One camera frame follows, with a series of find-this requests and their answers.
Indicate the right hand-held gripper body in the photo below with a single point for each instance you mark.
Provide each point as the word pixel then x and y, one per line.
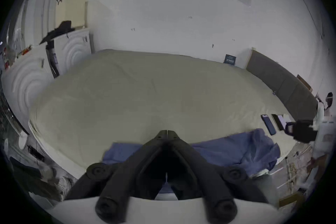
pixel 326 133

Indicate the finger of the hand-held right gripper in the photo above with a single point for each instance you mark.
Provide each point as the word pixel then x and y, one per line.
pixel 304 131

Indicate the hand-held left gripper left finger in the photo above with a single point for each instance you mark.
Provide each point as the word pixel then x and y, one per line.
pixel 118 181

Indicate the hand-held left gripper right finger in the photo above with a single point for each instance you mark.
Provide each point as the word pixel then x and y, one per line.
pixel 210 178

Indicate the dark blue shirt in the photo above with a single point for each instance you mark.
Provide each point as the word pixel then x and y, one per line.
pixel 223 150

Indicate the dark blue phone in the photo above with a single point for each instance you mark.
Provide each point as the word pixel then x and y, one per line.
pixel 268 124

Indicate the grey padded headboard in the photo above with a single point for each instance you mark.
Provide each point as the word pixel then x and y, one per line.
pixel 283 81

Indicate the bed with beige sheet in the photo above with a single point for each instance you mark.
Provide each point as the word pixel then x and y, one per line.
pixel 157 91

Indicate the pale yellow carton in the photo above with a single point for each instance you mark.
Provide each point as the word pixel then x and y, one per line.
pixel 70 11

